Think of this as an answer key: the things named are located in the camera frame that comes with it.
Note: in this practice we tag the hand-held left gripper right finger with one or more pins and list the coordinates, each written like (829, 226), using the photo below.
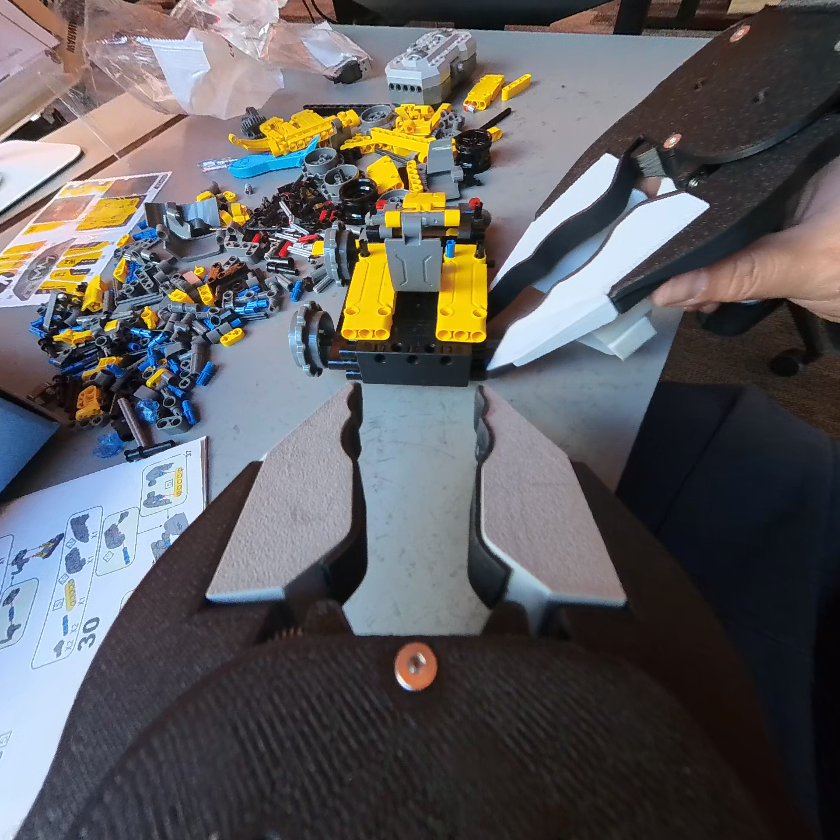
(545, 519)

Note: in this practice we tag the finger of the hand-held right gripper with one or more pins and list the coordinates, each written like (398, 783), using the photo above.
(565, 217)
(591, 289)

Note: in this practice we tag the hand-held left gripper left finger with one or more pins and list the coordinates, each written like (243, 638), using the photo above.
(289, 512)

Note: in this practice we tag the yellow toy brick vehicle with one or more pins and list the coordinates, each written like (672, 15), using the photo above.
(414, 295)

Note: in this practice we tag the grey desk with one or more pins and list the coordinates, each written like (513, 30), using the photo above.
(565, 118)

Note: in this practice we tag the person's right hand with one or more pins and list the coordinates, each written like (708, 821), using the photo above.
(788, 269)

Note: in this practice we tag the black office chair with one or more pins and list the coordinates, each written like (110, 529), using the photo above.
(788, 341)

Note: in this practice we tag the grey battery box brick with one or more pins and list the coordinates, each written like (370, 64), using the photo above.
(429, 63)

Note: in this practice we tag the building instruction booklet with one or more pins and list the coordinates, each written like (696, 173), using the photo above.
(79, 604)

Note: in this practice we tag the pile of loose toy bricks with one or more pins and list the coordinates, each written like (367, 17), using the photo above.
(184, 302)

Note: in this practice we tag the blue toy box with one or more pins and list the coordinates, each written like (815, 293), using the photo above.
(20, 440)

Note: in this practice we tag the light blue curved brick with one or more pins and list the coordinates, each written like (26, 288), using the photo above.
(269, 160)

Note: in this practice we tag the yellow sticker sheet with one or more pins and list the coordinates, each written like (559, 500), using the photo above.
(72, 236)

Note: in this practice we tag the clear plastic bags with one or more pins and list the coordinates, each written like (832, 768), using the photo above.
(210, 53)

